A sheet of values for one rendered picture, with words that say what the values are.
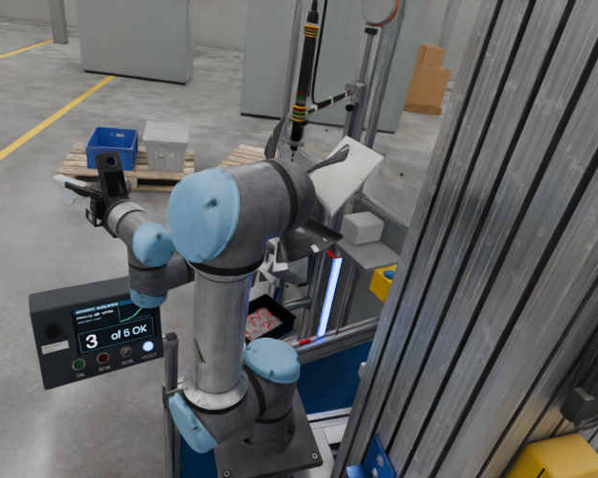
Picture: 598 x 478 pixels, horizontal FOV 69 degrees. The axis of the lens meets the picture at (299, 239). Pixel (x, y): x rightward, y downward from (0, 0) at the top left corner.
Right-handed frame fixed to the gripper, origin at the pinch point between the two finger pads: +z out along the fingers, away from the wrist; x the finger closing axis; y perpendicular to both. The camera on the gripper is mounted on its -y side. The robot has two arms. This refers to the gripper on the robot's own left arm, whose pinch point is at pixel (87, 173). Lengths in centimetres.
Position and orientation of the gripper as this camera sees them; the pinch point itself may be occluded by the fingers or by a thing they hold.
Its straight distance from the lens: 114.8
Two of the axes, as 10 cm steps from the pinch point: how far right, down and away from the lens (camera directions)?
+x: 7.0, -1.3, 7.0
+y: -2.4, 8.8, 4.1
